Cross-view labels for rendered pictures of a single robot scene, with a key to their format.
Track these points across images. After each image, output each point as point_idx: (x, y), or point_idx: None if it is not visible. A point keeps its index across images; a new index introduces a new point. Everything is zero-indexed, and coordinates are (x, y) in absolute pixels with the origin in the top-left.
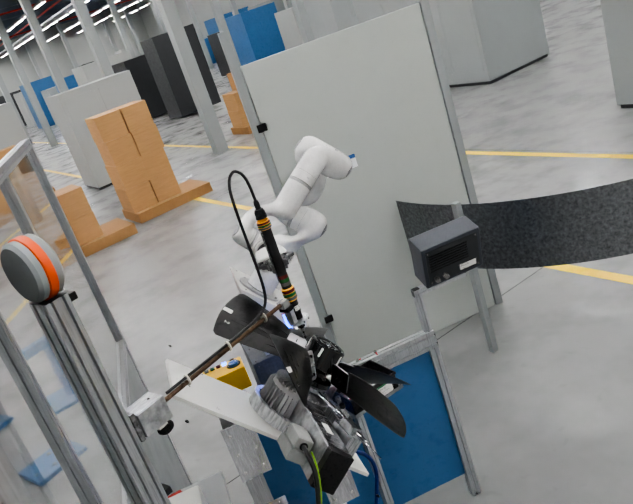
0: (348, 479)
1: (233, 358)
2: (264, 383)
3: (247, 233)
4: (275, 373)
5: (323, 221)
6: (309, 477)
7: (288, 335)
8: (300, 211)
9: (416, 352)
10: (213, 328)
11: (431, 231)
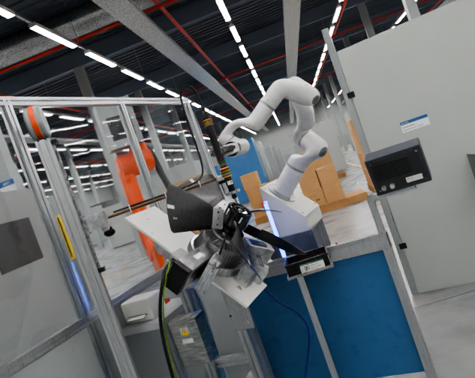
0: (245, 311)
1: None
2: (273, 257)
3: (223, 136)
4: None
5: (320, 144)
6: None
7: (220, 200)
8: (305, 136)
9: (371, 249)
10: None
11: (384, 148)
